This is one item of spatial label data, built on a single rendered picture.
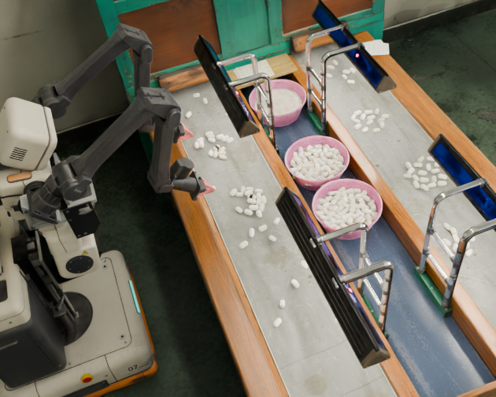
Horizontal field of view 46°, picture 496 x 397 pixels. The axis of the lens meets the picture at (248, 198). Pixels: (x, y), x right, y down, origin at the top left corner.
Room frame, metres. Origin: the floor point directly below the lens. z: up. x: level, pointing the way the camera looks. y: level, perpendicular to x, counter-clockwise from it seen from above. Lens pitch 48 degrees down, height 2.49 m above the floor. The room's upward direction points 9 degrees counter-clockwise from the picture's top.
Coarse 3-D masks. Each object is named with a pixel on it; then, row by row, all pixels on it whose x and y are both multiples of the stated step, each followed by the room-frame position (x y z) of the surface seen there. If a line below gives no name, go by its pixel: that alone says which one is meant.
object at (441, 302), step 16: (448, 192) 1.11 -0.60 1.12; (432, 208) 1.10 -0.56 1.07; (432, 224) 1.10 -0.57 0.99; (480, 224) 0.98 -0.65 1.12; (464, 240) 0.95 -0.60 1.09; (432, 256) 1.08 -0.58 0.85; (416, 272) 1.11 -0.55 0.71; (432, 288) 1.03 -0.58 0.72; (448, 288) 0.96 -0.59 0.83; (448, 304) 0.95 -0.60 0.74
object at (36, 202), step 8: (32, 192) 1.31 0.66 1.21; (40, 192) 1.28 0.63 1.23; (48, 192) 1.26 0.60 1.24; (32, 200) 1.26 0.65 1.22; (40, 200) 1.25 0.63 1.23; (48, 200) 1.25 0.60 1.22; (56, 200) 1.26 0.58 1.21; (32, 208) 1.23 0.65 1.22; (40, 208) 1.24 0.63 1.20; (48, 208) 1.24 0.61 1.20; (56, 208) 1.25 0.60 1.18; (32, 216) 1.21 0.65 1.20; (40, 216) 1.22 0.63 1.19; (48, 216) 1.23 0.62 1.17; (56, 216) 1.25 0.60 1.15
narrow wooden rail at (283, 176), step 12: (264, 132) 1.90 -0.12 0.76; (264, 144) 1.83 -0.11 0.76; (264, 156) 1.77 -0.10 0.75; (276, 156) 1.75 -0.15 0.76; (276, 168) 1.68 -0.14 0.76; (288, 180) 1.60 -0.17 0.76; (300, 192) 1.53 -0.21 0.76; (312, 216) 1.40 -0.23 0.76; (360, 300) 1.00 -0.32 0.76; (372, 324) 0.91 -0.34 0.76; (384, 336) 0.86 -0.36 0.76; (396, 360) 0.78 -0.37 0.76; (384, 372) 0.75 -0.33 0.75; (396, 372) 0.74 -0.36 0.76; (396, 384) 0.70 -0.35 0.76; (408, 384) 0.69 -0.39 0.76; (408, 396) 0.66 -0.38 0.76
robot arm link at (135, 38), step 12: (120, 24) 1.83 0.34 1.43; (120, 36) 1.78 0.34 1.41; (132, 36) 1.78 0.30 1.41; (144, 36) 1.83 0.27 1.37; (108, 48) 1.77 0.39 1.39; (120, 48) 1.77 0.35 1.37; (96, 60) 1.75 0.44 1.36; (108, 60) 1.76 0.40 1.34; (72, 72) 1.75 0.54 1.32; (84, 72) 1.73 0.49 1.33; (96, 72) 1.75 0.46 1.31; (48, 84) 1.77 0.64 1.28; (60, 84) 1.74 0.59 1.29; (72, 84) 1.72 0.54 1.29; (84, 84) 1.74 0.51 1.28; (60, 96) 1.70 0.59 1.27; (72, 96) 1.72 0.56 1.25; (60, 108) 1.68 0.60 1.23
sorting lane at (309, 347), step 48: (192, 96) 2.27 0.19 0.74; (192, 144) 1.93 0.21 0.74; (240, 144) 1.88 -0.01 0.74; (240, 240) 1.35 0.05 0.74; (288, 240) 1.32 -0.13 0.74; (288, 288) 1.11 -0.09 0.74; (288, 336) 0.93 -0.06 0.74; (336, 336) 0.90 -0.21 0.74; (288, 384) 0.76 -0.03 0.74; (336, 384) 0.74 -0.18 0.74; (384, 384) 0.72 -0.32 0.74
